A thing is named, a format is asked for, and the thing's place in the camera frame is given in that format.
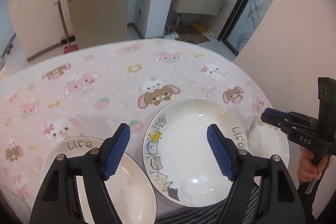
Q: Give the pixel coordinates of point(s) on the pink cartoon tablecloth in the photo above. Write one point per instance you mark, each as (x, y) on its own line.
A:
(90, 92)

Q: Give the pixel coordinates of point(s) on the person's right hand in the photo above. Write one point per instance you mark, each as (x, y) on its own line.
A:
(307, 171)

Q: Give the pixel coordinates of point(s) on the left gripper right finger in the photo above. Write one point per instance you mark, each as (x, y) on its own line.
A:
(262, 190)

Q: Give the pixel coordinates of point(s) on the striped grey clothing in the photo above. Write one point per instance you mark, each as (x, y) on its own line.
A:
(209, 214)

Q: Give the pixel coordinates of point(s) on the white plate with cartoon animals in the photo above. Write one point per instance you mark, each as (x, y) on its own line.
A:
(176, 154)

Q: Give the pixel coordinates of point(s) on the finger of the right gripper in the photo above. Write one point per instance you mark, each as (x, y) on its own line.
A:
(286, 121)

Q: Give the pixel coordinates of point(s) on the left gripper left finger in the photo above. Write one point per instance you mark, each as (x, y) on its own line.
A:
(58, 197)

